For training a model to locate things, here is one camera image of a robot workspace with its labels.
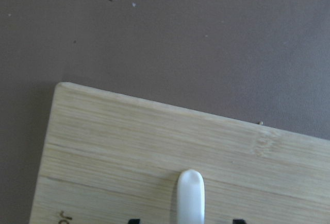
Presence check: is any white ceramic spoon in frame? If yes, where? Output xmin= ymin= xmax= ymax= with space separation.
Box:
xmin=177 ymin=169 xmax=205 ymax=224

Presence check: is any bamboo cutting board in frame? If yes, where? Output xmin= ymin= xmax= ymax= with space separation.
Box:
xmin=29 ymin=82 xmax=329 ymax=223

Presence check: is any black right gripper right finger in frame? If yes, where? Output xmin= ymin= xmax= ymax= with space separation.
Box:
xmin=233 ymin=219 xmax=245 ymax=224

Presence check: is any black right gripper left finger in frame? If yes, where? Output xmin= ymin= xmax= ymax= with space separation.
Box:
xmin=128 ymin=219 xmax=141 ymax=224

